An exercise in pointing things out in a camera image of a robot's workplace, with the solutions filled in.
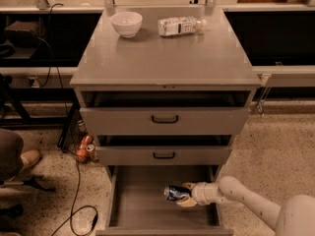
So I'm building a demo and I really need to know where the black cable on floor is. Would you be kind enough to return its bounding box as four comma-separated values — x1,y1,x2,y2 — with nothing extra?
36,3,99,236

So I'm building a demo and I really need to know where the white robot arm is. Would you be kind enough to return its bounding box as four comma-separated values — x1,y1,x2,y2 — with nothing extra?
176,176,315,236

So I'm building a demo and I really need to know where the clear plastic water bottle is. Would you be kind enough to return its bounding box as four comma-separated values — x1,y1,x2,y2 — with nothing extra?
157,16,207,36

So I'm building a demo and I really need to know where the grey bottom drawer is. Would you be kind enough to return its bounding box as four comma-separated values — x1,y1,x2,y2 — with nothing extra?
95,165,233,236

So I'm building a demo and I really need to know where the blue pepsi can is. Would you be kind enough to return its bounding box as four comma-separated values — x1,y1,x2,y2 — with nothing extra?
164,186,191,202

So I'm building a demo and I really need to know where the black office chair base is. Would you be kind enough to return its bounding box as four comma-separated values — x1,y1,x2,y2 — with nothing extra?
0,177,55,192

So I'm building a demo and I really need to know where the white wall power outlet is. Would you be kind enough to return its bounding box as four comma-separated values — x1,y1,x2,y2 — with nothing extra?
28,77,40,88

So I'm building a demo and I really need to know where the grey middle drawer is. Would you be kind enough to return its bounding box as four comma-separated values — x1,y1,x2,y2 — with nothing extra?
96,135,231,165

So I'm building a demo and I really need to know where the orange soda can on floor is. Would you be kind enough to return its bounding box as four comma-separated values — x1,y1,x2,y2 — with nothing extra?
79,135,95,152

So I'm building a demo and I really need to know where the grey drawer cabinet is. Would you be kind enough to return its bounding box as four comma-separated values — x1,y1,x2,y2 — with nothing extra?
69,5,262,236

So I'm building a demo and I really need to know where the black middle drawer handle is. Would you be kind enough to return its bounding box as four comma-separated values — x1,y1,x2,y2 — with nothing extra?
153,152,175,159

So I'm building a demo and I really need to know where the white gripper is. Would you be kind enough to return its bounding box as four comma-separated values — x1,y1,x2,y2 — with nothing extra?
176,182,222,207

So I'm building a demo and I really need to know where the white ceramic bowl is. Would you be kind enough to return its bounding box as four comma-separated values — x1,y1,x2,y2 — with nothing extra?
110,12,143,38

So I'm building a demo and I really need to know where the black top drawer handle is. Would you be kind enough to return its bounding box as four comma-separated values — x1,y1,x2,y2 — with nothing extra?
151,115,179,124

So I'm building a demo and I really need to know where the black drawer handle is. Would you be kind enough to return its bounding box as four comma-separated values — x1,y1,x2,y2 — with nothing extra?
151,115,179,124
153,152,175,159

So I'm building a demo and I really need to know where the grey drawer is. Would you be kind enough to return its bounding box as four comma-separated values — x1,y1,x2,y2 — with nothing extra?
80,105,249,136
95,165,233,236
96,135,231,165

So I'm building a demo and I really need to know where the orange fruit on floor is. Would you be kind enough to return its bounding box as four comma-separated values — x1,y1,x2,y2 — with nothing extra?
76,148,89,163

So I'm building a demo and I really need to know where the grey top drawer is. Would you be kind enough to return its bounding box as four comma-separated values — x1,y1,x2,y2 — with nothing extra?
80,105,249,136

